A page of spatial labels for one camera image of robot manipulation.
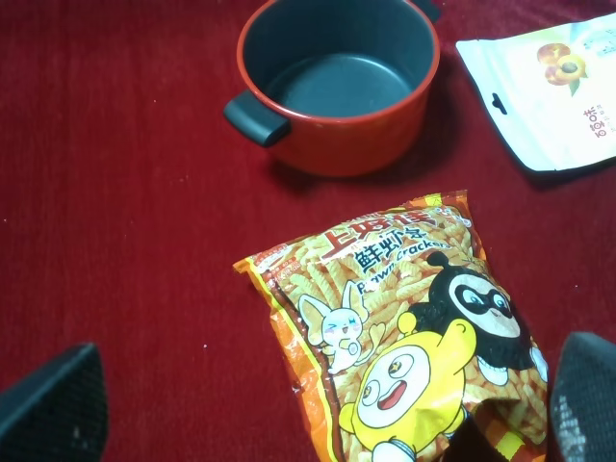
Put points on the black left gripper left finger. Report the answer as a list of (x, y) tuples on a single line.
[(58, 412)]

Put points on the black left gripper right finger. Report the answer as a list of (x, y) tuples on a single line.
[(583, 399)]

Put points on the orange prawn cracker bag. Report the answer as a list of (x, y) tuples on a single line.
[(398, 335)]

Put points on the red tablecloth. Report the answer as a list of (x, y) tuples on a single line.
[(127, 198)]

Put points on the white dried fruit pouch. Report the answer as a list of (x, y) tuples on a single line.
[(550, 93)]

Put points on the red pot with black handles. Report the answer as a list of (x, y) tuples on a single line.
[(336, 88)]

